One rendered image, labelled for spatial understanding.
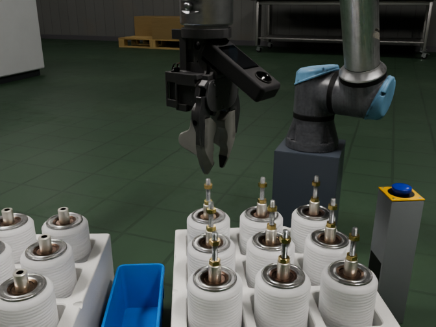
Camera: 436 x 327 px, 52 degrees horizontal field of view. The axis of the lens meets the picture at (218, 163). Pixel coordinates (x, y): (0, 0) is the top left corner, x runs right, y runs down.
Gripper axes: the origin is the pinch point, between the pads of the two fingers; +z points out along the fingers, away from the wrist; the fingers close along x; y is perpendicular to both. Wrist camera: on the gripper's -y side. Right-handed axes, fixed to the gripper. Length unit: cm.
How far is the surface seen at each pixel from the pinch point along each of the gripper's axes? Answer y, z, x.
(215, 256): 0.3, 16.5, 0.3
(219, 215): 14.4, 20.9, -19.0
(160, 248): 46, 46, -31
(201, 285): 1.0, 20.9, 3.1
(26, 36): 365, 9, -179
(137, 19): 532, 7, -470
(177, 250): 20.1, 28.3, -11.2
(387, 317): -23.8, 28.2, -17.4
